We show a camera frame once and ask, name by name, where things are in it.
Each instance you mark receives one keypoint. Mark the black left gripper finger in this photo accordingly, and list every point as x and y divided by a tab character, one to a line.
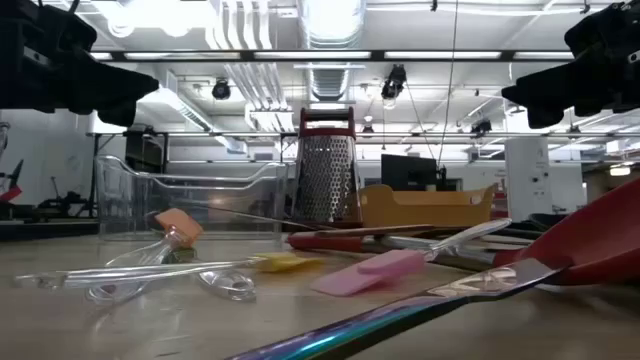
120	115
110	87

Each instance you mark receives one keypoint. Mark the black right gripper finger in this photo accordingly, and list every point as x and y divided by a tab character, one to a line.
545	117
550	87

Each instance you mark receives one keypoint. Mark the black plastic spoon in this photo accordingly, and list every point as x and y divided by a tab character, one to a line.
547	222

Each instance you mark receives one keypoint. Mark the iridescent metal cutlery piece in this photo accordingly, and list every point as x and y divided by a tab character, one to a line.
375	230

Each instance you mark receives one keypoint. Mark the iridescent metal knife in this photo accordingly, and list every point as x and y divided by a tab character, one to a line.
400	312

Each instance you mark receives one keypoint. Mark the white column cabinet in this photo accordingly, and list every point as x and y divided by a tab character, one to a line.
527	180

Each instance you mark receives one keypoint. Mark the clear plastic bin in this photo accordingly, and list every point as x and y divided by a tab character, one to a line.
125	210

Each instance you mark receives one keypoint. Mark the black workshop equipment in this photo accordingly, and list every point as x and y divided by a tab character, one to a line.
65	205

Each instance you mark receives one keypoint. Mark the red and black machine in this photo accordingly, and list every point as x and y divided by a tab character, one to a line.
11	194

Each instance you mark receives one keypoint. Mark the black computer monitor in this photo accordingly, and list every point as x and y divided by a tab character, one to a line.
407	172

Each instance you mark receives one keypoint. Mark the yellow plastic bin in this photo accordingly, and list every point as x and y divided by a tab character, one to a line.
425	207

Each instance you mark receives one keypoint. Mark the red metal box grater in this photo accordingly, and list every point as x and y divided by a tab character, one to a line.
325	175

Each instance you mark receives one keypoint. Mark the black ceiling camera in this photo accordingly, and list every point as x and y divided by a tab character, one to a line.
481	127
393	82
221	90

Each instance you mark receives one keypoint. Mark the black aluminium table frame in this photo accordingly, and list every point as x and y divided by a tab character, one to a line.
50	230

